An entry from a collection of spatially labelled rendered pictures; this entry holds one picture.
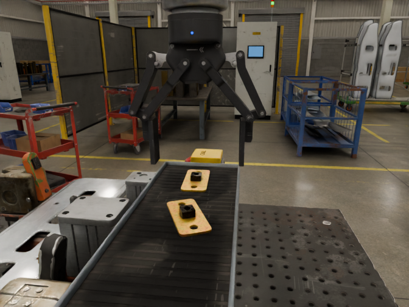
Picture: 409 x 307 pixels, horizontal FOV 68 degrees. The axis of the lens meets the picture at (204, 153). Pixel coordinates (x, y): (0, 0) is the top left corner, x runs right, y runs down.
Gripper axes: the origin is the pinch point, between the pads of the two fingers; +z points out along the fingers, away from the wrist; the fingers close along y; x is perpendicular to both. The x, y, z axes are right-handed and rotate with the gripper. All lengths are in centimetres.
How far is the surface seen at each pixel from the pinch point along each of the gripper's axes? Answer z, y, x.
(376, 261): 122, -106, -142
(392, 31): -63, -382, -776
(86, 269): 3.4, 7.6, 23.0
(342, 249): 51, -45, -51
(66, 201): 19.9, 36.0, -20.8
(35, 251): 19.9, 31.0, -0.6
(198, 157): 4.2, 1.3, -11.6
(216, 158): 4.3, -2.4, -11.4
